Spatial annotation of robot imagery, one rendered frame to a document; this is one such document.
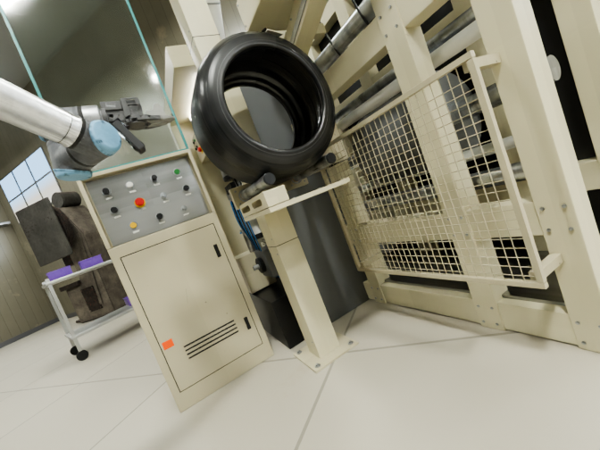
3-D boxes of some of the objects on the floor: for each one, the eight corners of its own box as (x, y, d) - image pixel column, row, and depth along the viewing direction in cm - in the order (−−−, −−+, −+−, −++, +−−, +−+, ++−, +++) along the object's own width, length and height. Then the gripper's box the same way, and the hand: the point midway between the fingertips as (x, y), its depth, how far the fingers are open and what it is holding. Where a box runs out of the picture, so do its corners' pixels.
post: (309, 353, 160) (119, -121, 139) (329, 340, 165) (149, -118, 145) (320, 361, 148) (115, -156, 127) (341, 346, 154) (147, -151, 133)
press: (147, 296, 645) (97, 182, 623) (95, 324, 541) (32, 188, 519) (112, 306, 701) (65, 202, 679) (59, 334, 596) (1, 212, 574)
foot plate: (293, 355, 163) (292, 352, 163) (331, 330, 174) (330, 327, 174) (316, 373, 139) (314, 369, 139) (359, 343, 150) (357, 339, 150)
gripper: (96, 97, 90) (170, 94, 99) (102, 110, 98) (169, 105, 107) (104, 125, 90) (177, 119, 99) (109, 136, 98) (176, 129, 107)
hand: (171, 120), depth 103 cm, fingers closed
